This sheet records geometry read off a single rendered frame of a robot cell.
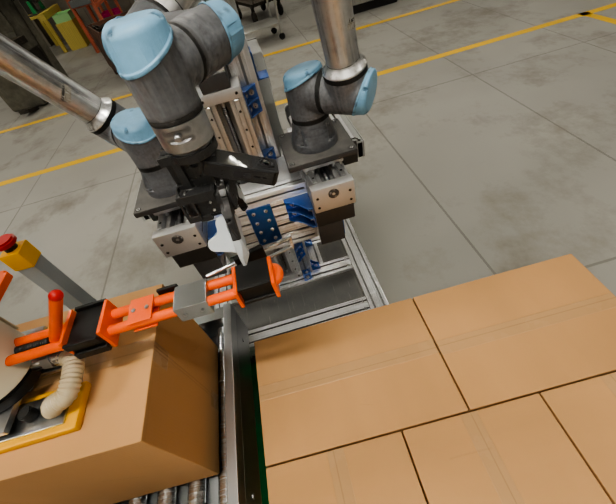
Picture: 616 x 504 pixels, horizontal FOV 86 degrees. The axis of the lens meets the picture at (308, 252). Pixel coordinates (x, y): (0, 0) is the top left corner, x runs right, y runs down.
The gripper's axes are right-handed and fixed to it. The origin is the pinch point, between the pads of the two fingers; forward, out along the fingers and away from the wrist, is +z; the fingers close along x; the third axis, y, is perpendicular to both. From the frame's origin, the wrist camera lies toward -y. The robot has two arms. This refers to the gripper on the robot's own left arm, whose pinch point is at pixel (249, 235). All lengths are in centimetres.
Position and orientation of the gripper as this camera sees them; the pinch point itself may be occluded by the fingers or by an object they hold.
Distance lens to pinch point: 63.1
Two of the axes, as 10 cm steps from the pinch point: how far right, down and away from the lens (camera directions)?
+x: 1.4, 7.2, -6.8
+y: -9.7, 2.3, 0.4
